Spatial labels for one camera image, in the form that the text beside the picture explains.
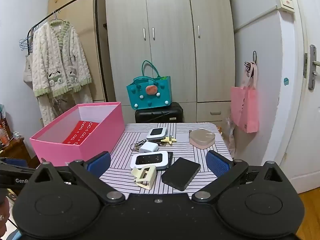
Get black hair ties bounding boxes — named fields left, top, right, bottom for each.
left=244, top=51, right=258, bottom=78

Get beige cabinet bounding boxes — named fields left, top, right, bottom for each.
left=47, top=0, right=108, bottom=103

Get pink cardboard box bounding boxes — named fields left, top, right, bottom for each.
left=29, top=102, right=125, bottom=167

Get white pocket router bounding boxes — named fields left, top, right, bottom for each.
left=131, top=151, right=169, bottom=169

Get beige wardrobe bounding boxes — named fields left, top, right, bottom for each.
left=104, top=0, right=235, bottom=123

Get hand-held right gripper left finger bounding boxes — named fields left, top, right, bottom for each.
left=34, top=151, right=127, bottom=205

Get canvas tote bag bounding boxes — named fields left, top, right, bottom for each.
left=23, top=54, right=34, bottom=89

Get white charger adapter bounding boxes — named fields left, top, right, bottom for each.
left=139, top=141, right=158, bottom=153

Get cream and green fleece robe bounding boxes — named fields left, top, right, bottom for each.
left=32, top=20, right=93, bottom=127

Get black clothes rack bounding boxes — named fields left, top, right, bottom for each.
left=27, top=0, right=108, bottom=103

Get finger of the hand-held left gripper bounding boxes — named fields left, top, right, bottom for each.
left=0, top=157, right=29, bottom=168

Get cream hair claw clip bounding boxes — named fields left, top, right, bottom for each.
left=132, top=165, right=157, bottom=189

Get wooden dresser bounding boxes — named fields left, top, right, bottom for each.
left=0, top=137, right=33, bottom=168

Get beige rounded case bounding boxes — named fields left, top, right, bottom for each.
left=189, top=128, right=216, bottom=147

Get black suitcase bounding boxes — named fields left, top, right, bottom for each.
left=135, top=102, right=184, bottom=123

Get star-shaped hair clip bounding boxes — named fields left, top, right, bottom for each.
left=160, top=135, right=177, bottom=146

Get metal door handle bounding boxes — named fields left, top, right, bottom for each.
left=308, top=44, right=320, bottom=90

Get striped tablecloth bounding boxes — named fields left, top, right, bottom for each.
left=100, top=122, right=233, bottom=197

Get cream switch box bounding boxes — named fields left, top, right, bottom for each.
left=275, top=0, right=295, bottom=12

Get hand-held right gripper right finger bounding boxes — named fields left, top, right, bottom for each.
left=191, top=150, right=287, bottom=205

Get black power bank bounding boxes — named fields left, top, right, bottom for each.
left=161, top=157, right=201, bottom=191

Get clear plastic bag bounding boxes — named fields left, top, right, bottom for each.
left=225, top=117, right=237, bottom=155

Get teal felt handbag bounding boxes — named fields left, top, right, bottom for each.
left=126, top=60, right=172, bottom=110

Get grey pocket router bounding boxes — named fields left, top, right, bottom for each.
left=146, top=127, right=167, bottom=141

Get red patterned paper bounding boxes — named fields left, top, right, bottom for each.
left=62, top=120, right=100, bottom=145

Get blue wire hanger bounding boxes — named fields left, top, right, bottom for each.
left=19, top=36, right=33, bottom=51

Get white door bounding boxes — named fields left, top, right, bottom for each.
left=287, top=0, right=320, bottom=194

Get pink shopping bag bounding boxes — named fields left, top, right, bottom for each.
left=230, top=61, right=260, bottom=133

